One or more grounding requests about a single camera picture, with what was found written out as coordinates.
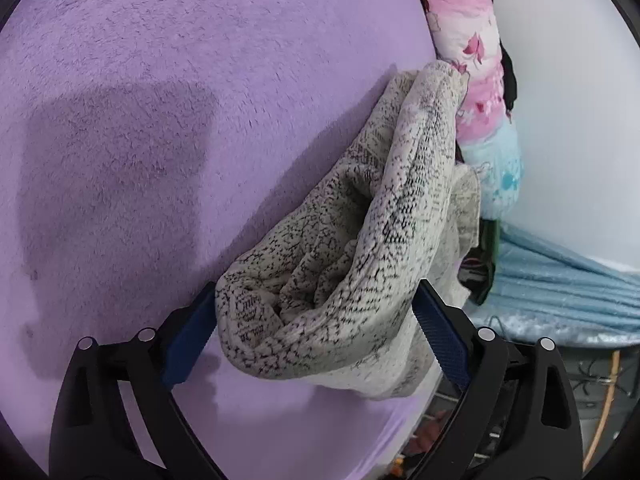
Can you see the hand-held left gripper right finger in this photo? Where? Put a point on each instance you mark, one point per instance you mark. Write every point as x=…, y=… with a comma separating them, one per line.
x=442, y=340

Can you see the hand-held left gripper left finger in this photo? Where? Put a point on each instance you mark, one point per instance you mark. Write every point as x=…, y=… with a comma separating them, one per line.
x=187, y=340

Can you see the grey knit sweater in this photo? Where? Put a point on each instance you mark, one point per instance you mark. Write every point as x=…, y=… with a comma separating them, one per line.
x=350, y=260

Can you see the green cloth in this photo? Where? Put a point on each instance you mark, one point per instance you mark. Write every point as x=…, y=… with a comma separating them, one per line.
x=492, y=250

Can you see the light blue curtain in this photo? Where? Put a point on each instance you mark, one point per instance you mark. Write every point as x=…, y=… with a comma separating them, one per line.
x=550, y=285

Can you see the curved wooden strip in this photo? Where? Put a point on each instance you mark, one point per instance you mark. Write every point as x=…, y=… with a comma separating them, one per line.
x=607, y=410

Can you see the purple bed blanket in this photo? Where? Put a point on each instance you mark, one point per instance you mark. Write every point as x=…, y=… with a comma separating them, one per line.
x=150, y=160

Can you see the rolled floral quilt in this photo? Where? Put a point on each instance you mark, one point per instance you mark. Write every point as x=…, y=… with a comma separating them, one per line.
x=480, y=110

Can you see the black garment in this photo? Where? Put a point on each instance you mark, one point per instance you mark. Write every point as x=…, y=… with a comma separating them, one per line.
x=509, y=85

